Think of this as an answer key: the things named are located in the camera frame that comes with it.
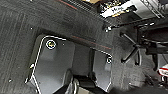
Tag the white and red box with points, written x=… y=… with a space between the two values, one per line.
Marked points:
x=164 y=70

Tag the black office chair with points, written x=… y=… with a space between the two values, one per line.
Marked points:
x=146 y=36

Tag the thick grey robot limb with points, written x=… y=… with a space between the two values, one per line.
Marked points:
x=81 y=85

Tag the white and black package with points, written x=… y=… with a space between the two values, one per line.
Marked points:
x=116 y=8

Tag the tall brown box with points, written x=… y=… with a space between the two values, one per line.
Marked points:
x=91 y=1

